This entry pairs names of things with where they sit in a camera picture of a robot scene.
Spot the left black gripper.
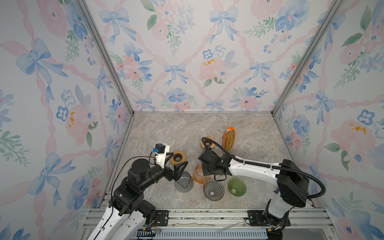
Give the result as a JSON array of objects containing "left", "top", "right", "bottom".
[{"left": 139, "top": 152, "right": 187, "bottom": 194}]

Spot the orange glass carafe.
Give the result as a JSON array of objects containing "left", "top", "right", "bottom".
[{"left": 193, "top": 164, "right": 211, "bottom": 185}]

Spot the green glass dripper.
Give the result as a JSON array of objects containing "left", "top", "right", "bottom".
[{"left": 228, "top": 178, "right": 247, "bottom": 197}]

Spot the wooden ring holder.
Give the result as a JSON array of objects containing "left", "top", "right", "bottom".
[
  {"left": 170, "top": 151, "right": 186, "bottom": 165},
  {"left": 201, "top": 137, "right": 216, "bottom": 149}
]

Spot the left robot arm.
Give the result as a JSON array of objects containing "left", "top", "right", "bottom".
[{"left": 88, "top": 156, "right": 188, "bottom": 240}]

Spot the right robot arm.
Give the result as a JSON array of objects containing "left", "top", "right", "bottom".
[{"left": 198, "top": 150, "right": 309, "bottom": 226}]

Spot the clear glass dripper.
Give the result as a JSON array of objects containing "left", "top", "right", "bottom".
[{"left": 203, "top": 180, "right": 225, "bottom": 202}]

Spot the clear glass carafe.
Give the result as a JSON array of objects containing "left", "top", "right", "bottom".
[{"left": 175, "top": 172, "right": 194, "bottom": 193}]

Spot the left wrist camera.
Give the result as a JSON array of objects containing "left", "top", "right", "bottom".
[{"left": 153, "top": 144, "right": 170, "bottom": 169}]

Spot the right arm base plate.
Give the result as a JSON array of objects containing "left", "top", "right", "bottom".
[{"left": 247, "top": 210, "right": 291, "bottom": 227}]

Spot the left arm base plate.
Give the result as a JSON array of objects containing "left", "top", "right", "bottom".
[{"left": 146, "top": 210, "right": 169, "bottom": 227}]

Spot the aluminium front rail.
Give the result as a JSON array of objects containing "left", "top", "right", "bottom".
[{"left": 79, "top": 209, "right": 341, "bottom": 240}]

